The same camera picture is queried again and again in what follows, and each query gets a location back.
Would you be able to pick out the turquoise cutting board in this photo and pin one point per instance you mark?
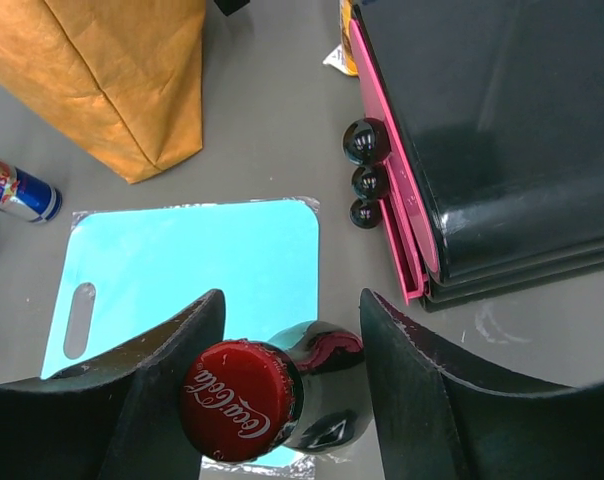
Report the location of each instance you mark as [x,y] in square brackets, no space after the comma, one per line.
[125,272]

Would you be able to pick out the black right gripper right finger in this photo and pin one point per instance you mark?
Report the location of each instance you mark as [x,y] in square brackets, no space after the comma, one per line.
[442,412]

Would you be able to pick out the orange juice carton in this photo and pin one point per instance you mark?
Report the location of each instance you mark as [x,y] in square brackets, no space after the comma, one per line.
[341,57]

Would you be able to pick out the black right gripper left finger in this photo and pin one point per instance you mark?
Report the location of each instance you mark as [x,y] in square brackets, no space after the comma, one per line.
[115,416]

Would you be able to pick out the orange canvas bag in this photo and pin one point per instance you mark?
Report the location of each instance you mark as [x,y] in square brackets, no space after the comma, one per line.
[121,79]

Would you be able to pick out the black and pink drawer box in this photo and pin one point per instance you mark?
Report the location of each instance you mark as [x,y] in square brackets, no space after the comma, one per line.
[487,118]

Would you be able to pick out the energy drink can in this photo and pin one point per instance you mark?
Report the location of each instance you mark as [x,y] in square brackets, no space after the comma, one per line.
[27,197]

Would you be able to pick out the glass cola bottle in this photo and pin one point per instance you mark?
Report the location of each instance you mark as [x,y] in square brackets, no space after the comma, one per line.
[306,389]

